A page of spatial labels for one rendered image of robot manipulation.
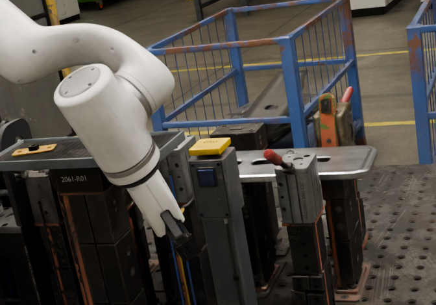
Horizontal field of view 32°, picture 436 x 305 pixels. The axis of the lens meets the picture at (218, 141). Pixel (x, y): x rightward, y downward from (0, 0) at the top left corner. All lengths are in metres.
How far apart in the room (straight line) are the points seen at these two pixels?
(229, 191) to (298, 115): 2.26
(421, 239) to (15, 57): 1.20
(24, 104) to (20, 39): 4.18
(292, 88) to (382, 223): 1.60
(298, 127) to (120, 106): 2.63
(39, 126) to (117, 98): 4.38
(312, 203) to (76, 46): 0.62
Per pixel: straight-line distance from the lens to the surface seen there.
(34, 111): 5.33
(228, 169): 1.33
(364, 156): 1.65
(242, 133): 1.83
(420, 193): 2.21
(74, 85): 1.00
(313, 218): 1.49
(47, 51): 1.06
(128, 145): 1.02
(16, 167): 1.47
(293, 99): 3.56
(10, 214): 1.81
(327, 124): 1.76
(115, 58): 1.06
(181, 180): 1.53
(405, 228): 2.01
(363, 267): 1.81
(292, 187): 1.46
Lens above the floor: 1.55
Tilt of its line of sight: 17 degrees down
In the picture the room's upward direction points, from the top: 10 degrees counter-clockwise
